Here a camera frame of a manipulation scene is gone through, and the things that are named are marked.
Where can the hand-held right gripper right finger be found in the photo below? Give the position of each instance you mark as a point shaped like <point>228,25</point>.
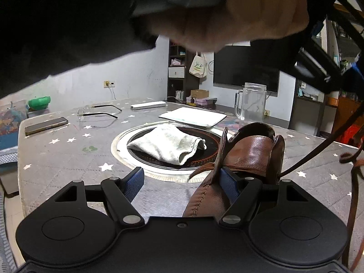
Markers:
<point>230,183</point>

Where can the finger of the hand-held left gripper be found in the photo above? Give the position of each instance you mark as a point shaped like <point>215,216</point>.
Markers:
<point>332,84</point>

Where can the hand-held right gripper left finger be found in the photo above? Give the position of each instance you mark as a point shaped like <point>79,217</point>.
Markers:
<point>136,183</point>

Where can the brown leather shoe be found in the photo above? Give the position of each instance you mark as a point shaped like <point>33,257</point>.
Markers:
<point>250,153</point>

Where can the brown shoelace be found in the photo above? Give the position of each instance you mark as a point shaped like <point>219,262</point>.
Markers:
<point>352,199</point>

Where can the person's left hand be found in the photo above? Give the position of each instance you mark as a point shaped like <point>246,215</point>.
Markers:
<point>241,14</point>

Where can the wooden cabinet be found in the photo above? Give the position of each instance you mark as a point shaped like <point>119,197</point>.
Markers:
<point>341,111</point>

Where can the round inset cooktop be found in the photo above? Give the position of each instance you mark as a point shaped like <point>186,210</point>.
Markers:
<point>122,153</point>

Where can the glass display cabinet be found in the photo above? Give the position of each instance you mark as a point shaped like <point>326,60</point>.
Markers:
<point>307,116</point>

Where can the white towel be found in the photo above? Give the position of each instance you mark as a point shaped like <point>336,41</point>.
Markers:
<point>165,145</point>

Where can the red plastic stool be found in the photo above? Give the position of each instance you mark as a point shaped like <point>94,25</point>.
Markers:
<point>348,136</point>

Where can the grey star tablecloth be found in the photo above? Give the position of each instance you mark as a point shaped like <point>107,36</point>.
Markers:
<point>71,159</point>

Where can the canvas tote bag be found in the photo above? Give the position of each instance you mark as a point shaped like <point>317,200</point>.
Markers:
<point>198,66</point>

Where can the white paper pad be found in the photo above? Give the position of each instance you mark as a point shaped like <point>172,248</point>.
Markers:
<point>193,116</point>

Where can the white flat bar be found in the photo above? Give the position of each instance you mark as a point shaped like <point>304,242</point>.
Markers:
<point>148,105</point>

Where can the eyeglasses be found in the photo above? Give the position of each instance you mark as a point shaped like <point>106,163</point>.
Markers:
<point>96,113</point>

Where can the clear glass mug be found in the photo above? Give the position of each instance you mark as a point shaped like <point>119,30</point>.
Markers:
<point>253,105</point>

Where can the black television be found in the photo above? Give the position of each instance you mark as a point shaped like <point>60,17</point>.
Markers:
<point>244,68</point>

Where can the dark cubby shelf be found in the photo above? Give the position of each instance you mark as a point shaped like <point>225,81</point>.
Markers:
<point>176,85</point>

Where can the cardboard box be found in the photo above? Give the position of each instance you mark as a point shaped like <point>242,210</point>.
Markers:
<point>199,93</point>

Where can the smartphone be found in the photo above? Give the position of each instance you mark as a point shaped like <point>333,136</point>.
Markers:
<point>45,125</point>

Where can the green toy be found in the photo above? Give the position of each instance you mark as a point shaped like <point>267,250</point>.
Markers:
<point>39,102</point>

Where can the blue cushion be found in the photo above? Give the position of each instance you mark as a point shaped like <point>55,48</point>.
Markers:
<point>7,143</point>

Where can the cartoon printed box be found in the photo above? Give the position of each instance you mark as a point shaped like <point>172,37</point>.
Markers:
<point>12,118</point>

